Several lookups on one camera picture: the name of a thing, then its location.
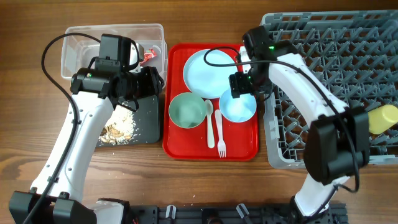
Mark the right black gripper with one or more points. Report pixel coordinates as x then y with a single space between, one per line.
238 87

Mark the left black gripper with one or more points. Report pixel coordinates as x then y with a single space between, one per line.
152 84

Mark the light blue bowl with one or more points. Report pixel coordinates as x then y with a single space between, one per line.
237 110

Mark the light blue plate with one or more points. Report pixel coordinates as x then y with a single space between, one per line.
204 80

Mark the red snack wrapper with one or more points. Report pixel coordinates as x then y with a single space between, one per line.
149 55

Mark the rice and food scraps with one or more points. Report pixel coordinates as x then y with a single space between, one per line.
119 129

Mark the green bowl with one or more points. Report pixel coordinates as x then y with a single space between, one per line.
187 110

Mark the yellow plastic cup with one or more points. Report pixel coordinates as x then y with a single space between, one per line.
382 118

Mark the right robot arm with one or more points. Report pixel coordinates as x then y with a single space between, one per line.
337 144

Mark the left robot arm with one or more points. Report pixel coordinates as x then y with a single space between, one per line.
55 195

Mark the grey dishwasher rack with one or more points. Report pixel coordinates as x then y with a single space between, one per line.
352 53

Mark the black rectangular tray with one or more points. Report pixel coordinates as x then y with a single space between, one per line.
147 129

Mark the white plastic spoon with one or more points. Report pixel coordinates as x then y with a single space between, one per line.
210 134

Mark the red serving tray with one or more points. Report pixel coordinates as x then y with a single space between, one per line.
241 139

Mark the clear plastic bin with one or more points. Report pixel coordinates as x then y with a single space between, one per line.
77 51

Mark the white plastic fork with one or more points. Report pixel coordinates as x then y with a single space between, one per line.
221 144

